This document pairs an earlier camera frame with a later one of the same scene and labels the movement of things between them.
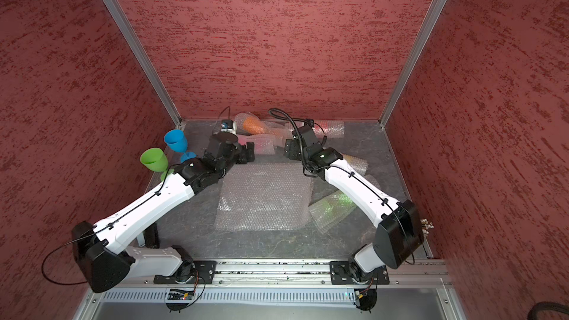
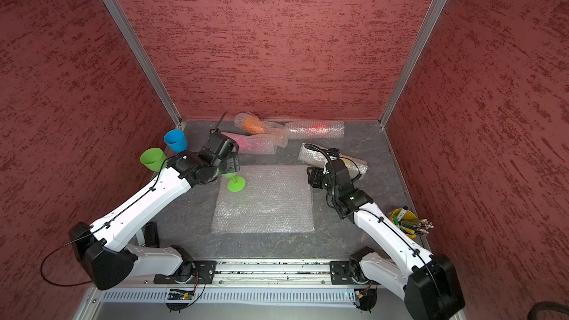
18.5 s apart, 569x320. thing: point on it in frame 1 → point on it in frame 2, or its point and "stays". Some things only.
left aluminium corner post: [111, 3] stays
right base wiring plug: [365, 298] stays
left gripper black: [242, 151] → [233, 164]
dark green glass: [330, 209] → [235, 184]
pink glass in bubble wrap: [264, 143] stays
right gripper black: [291, 149] → [315, 178]
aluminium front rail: [413, 272] stays
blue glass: [177, 140] stays
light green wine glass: [155, 159] stays
